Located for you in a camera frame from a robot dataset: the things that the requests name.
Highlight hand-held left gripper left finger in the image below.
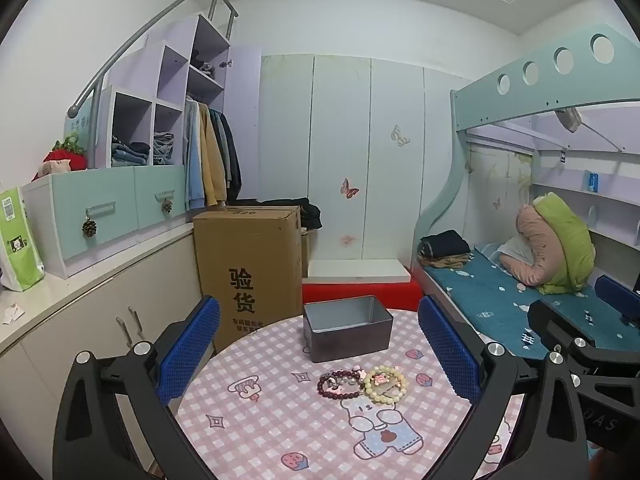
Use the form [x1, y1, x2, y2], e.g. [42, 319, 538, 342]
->
[52, 296, 223, 480]

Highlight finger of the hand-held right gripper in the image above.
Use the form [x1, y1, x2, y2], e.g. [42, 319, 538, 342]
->
[527, 299, 601, 361]
[594, 274, 640, 328]

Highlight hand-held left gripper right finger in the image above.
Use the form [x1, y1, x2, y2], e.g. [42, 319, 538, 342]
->
[417, 295, 597, 480]

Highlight cream bead bracelet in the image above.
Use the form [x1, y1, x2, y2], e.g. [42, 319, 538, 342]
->
[363, 366, 410, 403]

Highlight grey metal tin box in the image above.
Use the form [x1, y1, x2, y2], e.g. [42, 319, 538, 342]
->
[302, 295, 394, 364]

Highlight dark red bead bracelet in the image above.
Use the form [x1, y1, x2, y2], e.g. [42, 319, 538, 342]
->
[316, 369, 366, 397]

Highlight teal printed bed sheet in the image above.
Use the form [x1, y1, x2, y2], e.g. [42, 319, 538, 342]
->
[432, 242, 640, 356]

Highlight green quilt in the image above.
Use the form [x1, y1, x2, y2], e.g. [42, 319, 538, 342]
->
[532, 192, 598, 295]

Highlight white pillow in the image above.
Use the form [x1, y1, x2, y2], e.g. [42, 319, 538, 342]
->
[500, 237, 533, 263]

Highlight pink quilt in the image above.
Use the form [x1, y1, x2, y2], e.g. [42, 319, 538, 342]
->
[500, 204, 556, 286]

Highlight tan folded clothes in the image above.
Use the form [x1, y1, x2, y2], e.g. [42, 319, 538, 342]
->
[419, 254, 473, 268]

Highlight tall cardboard box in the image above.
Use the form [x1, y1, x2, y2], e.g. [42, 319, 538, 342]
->
[192, 205, 303, 353]

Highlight red platform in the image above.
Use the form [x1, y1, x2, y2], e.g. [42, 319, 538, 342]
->
[302, 270, 423, 313]

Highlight dark folded clothes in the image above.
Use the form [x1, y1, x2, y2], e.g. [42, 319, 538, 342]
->
[419, 230, 472, 258]

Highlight low white cabinet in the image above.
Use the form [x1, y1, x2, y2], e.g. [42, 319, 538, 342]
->
[0, 220, 206, 461]

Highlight white board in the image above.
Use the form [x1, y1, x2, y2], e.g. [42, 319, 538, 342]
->
[307, 259, 411, 283]

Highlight pink checked bear tablecloth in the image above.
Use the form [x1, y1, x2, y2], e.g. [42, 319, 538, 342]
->
[175, 307, 531, 480]

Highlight pile of dark clothes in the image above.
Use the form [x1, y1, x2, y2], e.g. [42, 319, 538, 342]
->
[299, 197, 323, 233]

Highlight light blue hanging jacket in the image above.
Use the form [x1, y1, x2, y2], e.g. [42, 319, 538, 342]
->
[184, 99, 206, 211]

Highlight tan hanging coat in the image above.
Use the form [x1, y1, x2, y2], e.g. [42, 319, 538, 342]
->
[197, 102, 227, 207]

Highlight teal drawer cabinet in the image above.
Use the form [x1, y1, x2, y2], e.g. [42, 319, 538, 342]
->
[22, 164, 193, 278]

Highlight dark hanging jackets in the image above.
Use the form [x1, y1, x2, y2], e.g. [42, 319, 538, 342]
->
[210, 109, 242, 201]

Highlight green paper bag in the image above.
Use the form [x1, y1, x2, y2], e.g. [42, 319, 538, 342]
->
[0, 186, 46, 292]

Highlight folded light jeans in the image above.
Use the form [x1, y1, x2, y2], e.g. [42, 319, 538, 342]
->
[152, 132, 176, 165]

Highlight folded dark jeans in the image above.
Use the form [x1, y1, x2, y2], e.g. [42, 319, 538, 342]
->
[111, 135, 151, 167]

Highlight strawberry plush toy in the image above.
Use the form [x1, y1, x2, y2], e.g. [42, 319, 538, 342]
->
[32, 135, 88, 181]

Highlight teal sign board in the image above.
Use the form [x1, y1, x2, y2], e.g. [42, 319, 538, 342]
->
[64, 95, 98, 153]

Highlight white wardrobe doors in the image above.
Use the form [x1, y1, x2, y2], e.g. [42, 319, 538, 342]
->
[257, 52, 473, 268]

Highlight dark clothes on shelf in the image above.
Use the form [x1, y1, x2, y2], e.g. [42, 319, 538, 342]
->
[190, 49, 216, 78]

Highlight purple shelf unit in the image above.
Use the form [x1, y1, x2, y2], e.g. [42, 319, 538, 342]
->
[95, 14, 233, 168]

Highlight grey metal handrail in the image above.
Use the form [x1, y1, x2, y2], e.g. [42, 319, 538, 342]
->
[67, 0, 240, 118]

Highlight teal bunk bed frame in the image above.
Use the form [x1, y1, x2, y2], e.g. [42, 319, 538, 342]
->
[412, 22, 640, 361]

